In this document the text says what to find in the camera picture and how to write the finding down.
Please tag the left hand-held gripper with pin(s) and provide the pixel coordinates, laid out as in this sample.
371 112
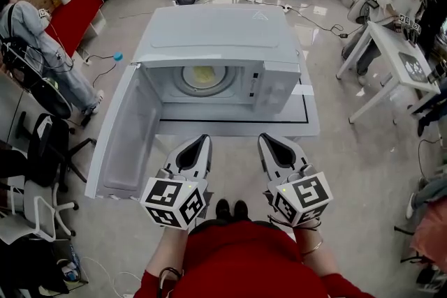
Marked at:
174 199

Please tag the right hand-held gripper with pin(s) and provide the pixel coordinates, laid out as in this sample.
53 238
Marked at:
304 195

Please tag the yellow item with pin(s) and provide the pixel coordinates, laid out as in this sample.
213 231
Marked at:
203 74

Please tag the white microwave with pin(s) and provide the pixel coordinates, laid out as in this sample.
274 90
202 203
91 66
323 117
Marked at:
216 35

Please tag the person's left forearm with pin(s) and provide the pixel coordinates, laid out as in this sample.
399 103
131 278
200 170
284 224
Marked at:
166 247

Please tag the person's right forearm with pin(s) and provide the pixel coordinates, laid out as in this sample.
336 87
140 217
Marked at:
321 265

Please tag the white table with black line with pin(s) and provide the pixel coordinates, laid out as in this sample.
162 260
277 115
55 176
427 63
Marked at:
244 129

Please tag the person's black shoe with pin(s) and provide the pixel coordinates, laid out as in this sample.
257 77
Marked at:
240 209
222 209

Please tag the person's red top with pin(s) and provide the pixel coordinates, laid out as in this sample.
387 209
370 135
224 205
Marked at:
244 254

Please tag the blue-capped bottle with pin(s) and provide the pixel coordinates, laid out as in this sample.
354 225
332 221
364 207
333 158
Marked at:
118 57

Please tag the black office chair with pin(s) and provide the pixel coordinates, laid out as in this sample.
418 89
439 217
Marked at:
49 146

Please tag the white square-legged table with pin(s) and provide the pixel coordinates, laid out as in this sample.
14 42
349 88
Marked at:
387 52

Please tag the white power strip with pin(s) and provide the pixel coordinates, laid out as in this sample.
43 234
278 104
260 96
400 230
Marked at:
286 8

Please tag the grey tray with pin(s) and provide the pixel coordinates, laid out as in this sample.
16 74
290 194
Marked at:
413 66

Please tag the grey desk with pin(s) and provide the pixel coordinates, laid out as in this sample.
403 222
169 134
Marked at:
14 108

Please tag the red-topped low bench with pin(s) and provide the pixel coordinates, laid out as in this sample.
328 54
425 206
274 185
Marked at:
77 10

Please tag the white frame chair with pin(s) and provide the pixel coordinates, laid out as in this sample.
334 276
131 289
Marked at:
35 199

